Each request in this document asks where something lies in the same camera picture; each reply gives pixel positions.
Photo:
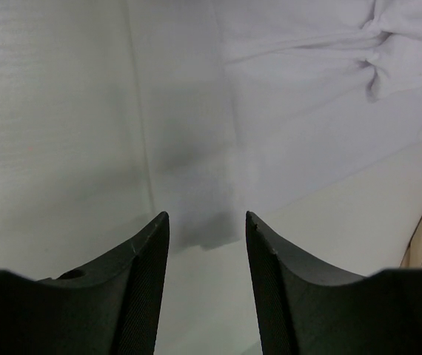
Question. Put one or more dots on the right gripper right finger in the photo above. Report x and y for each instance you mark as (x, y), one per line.
(305, 305)

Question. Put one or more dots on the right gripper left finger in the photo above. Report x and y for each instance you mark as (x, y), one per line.
(110, 305)

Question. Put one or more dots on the white t shirt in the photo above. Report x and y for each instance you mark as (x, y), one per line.
(251, 105)

